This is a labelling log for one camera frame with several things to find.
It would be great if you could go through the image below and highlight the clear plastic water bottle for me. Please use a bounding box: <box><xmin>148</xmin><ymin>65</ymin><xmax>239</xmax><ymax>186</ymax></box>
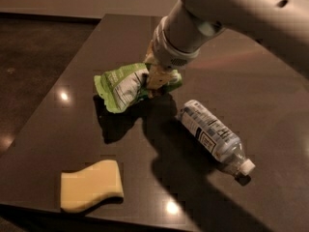
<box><xmin>178</xmin><ymin>100</ymin><xmax>255</xmax><ymax>178</ymax></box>

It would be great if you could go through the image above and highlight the yellow sponge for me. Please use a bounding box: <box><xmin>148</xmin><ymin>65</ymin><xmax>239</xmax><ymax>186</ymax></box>
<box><xmin>60</xmin><ymin>159</ymin><xmax>124</xmax><ymax>213</ymax></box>

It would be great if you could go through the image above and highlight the green rice chip bag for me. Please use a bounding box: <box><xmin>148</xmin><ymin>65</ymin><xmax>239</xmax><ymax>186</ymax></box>
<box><xmin>94</xmin><ymin>63</ymin><xmax>183</xmax><ymax>114</ymax></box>

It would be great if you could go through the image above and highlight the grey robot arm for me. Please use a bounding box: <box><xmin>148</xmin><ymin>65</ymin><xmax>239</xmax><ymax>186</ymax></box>
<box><xmin>145</xmin><ymin>0</ymin><xmax>309</xmax><ymax>98</ymax></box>

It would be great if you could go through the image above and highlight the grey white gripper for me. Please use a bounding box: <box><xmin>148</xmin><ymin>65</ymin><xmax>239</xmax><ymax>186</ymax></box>
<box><xmin>144</xmin><ymin>17</ymin><xmax>200</xmax><ymax>99</ymax></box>

